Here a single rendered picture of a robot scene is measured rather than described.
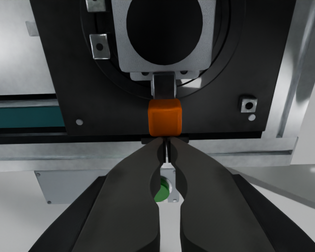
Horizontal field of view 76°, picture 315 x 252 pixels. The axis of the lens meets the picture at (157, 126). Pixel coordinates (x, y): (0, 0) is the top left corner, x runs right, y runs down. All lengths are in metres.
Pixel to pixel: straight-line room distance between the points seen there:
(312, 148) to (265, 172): 1.27
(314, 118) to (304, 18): 0.22
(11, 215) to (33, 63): 0.42
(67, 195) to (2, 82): 0.18
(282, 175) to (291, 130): 1.52
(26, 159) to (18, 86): 0.10
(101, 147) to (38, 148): 0.08
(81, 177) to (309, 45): 0.32
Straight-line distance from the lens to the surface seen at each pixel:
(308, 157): 0.49
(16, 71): 0.33
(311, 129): 0.46
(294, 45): 0.26
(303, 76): 0.28
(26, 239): 0.69
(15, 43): 0.32
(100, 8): 0.18
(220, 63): 0.20
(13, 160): 0.35
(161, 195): 0.31
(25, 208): 0.60
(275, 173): 1.78
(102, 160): 0.29
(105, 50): 0.18
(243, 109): 0.24
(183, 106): 0.23
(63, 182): 0.34
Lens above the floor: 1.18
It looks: 62 degrees down
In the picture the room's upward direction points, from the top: 178 degrees counter-clockwise
